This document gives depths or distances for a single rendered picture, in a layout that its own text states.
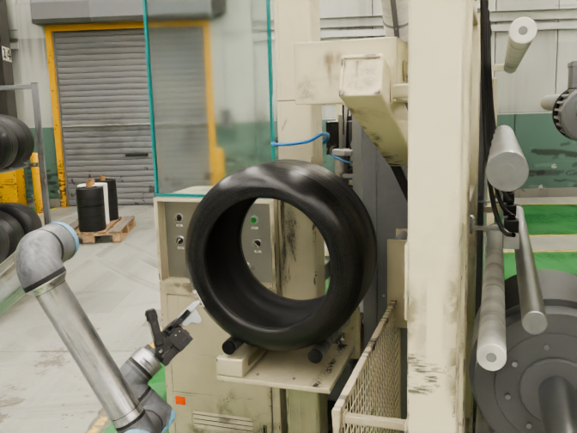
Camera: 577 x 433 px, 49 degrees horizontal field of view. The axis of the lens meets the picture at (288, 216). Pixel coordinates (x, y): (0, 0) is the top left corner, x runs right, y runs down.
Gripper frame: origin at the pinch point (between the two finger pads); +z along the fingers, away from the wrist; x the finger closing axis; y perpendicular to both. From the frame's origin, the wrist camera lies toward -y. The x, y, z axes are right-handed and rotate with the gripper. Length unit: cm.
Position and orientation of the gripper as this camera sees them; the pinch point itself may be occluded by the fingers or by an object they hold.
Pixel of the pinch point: (194, 301)
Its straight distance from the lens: 200.6
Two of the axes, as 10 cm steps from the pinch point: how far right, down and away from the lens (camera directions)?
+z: 6.5, -6.7, 3.6
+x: 3.1, -1.9, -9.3
